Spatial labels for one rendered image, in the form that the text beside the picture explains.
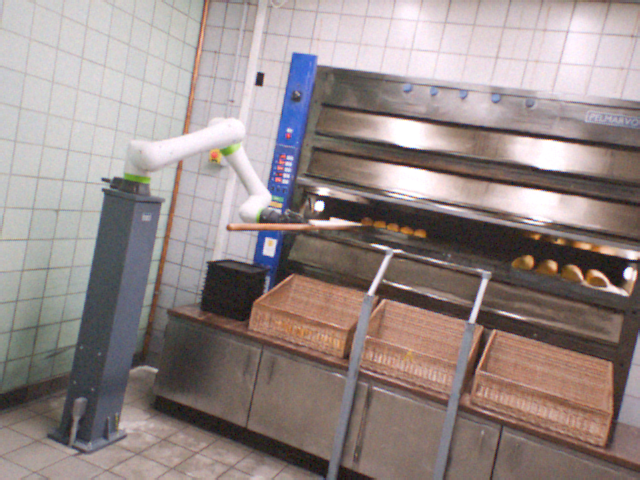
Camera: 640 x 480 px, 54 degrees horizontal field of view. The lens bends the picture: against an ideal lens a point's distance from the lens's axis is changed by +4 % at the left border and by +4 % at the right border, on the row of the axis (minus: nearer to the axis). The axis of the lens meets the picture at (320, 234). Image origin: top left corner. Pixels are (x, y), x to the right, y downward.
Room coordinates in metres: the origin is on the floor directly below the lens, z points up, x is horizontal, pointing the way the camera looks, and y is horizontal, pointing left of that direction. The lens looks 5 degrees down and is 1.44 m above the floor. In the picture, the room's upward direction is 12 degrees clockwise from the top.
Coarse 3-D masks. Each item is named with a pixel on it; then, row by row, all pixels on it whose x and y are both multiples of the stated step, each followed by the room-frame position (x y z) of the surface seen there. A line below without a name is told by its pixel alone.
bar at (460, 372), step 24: (336, 240) 3.14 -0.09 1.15; (360, 240) 3.10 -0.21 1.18; (384, 264) 2.98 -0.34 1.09; (456, 264) 2.91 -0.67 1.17; (480, 288) 2.81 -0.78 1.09; (360, 312) 2.83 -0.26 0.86; (360, 336) 2.82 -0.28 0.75; (360, 360) 2.85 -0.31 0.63; (456, 384) 2.65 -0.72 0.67; (456, 408) 2.64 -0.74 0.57; (336, 432) 2.83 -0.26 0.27; (336, 456) 2.82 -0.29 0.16
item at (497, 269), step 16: (304, 224) 3.61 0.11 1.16; (320, 224) 3.63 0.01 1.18; (368, 240) 3.46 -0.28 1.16; (384, 240) 3.43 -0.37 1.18; (432, 256) 3.33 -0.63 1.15; (448, 256) 3.30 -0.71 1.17; (496, 272) 3.20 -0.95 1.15; (512, 272) 3.17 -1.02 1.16; (528, 272) 3.20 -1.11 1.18; (560, 288) 3.09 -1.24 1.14; (576, 288) 3.06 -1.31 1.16; (592, 288) 3.05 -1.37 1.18
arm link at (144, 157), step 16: (208, 128) 2.86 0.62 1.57; (224, 128) 2.87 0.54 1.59; (240, 128) 2.90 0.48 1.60; (144, 144) 2.72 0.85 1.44; (160, 144) 2.73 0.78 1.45; (176, 144) 2.75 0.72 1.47; (192, 144) 2.79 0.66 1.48; (208, 144) 2.83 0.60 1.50; (224, 144) 2.89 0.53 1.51; (144, 160) 2.68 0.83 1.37; (160, 160) 2.70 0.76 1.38; (176, 160) 2.77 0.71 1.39
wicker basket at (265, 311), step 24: (288, 288) 3.56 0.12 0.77; (312, 288) 3.54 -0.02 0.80; (336, 288) 3.49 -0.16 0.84; (264, 312) 3.15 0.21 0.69; (288, 312) 3.10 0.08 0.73; (312, 312) 3.49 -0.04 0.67; (336, 312) 3.45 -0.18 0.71; (288, 336) 3.09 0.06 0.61; (312, 336) 3.24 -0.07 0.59; (336, 336) 3.00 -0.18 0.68
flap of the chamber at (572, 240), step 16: (320, 192) 3.58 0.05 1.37; (336, 192) 3.44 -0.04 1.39; (352, 192) 3.37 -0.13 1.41; (400, 208) 3.38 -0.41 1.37; (416, 208) 3.26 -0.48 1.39; (432, 208) 3.20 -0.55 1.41; (464, 224) 3.31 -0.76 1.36; (480, 224) 3.21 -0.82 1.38; (496, 224) 3.10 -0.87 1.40; (512, 224) 3.05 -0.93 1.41; (544, 240) 3.17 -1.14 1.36; (560, 240) 3.06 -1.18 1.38; (576, 240) 2.96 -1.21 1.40; (592, 240) 2.92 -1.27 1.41; (624, 256) 3.02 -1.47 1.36
